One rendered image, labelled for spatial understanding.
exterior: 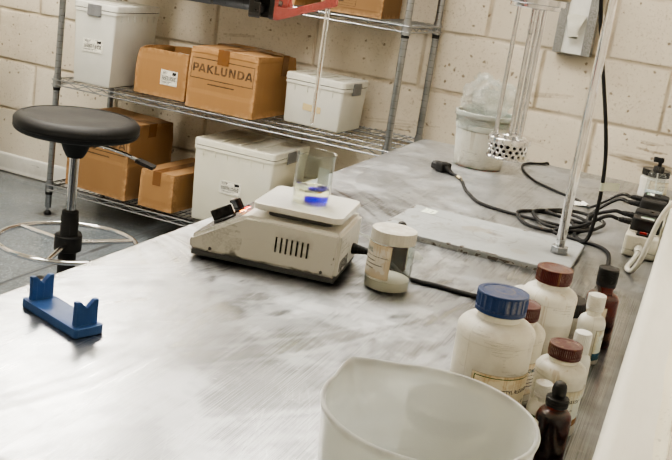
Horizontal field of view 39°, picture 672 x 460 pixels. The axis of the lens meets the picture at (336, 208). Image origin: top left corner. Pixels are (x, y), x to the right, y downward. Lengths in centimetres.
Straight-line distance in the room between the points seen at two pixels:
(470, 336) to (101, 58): 306
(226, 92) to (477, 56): 94
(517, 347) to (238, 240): 48
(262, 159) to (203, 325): 248
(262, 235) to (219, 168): 238
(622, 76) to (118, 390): 284
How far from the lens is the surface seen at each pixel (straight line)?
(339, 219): 118
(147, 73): 377
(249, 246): 122
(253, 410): 86
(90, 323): 99
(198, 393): 88
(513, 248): 150
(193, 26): 406
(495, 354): 86
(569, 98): 354
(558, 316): 105
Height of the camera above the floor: 114
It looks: 14 degrees down
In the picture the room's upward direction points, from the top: 9 degrees clockwise
